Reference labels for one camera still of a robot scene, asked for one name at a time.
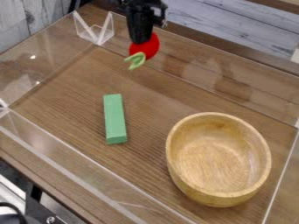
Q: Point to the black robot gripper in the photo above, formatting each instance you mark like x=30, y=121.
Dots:
x=145, y=13

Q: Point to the red plush strawberry toy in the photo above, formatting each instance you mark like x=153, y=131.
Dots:
x=142, y=52

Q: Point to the green rectangular block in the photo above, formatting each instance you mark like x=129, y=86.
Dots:
x=115, y=119

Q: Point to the wooden bowl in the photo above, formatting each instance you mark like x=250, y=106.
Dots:
x=218, y=159

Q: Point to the clear acrylic corner bracket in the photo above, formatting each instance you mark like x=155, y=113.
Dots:
x=95, y=34

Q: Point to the clear acrylic tray wall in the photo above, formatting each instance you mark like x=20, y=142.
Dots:
x=55, y=77

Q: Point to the black table leg bracket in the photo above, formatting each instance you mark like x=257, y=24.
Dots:
x=36, y=210

